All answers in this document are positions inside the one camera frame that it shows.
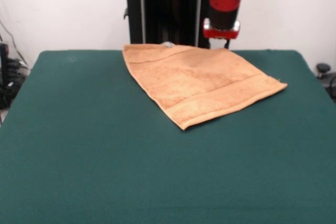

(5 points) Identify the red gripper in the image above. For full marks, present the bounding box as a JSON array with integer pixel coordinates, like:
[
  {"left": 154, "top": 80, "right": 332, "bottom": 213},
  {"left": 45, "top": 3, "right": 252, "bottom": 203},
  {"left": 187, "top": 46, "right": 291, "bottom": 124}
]
[{"left": 202, "top": 18, "right": 241, "bottom": 50}]

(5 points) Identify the orange terry towel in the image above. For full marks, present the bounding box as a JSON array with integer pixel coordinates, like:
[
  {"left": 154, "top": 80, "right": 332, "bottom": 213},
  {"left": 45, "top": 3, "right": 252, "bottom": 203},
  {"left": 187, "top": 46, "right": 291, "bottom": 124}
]
[{"left": 122, "top": 41, "right": 288, "bottom": 132}]

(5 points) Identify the black office chair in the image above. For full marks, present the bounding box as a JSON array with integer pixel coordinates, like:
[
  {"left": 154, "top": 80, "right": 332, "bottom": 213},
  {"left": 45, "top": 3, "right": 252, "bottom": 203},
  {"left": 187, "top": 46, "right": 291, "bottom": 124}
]
[{"left": 316, "top": 62, "right": 336, "bottom": 96}]

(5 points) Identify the dark green table cloth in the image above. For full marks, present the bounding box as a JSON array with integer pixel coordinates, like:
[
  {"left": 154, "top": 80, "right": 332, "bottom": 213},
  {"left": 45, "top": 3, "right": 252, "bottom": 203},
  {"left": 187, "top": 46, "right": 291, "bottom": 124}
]
[{"left": 0, "top": 49, "right": 336, "bottom": 224}]

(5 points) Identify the black equipment box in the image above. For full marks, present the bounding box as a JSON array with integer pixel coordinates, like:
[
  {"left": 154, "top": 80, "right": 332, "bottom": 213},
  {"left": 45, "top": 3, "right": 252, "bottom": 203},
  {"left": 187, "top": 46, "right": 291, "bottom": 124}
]
[{"left": 0, "top": 42, "right": 20, "bottom": 110}]

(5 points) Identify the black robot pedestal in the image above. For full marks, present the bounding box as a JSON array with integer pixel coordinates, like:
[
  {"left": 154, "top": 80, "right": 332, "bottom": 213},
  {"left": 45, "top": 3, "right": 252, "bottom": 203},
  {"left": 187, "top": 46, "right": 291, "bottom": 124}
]
[{"left": 115, "top": 0, "right": 218, "bottom": 51}]

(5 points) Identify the grey cable bundle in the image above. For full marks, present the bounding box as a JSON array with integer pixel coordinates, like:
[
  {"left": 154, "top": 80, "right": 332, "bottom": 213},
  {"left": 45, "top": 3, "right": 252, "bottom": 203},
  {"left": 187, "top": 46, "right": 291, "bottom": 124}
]
[{"left": 0, "top": 19, "right": 30, "bottom": 70}]

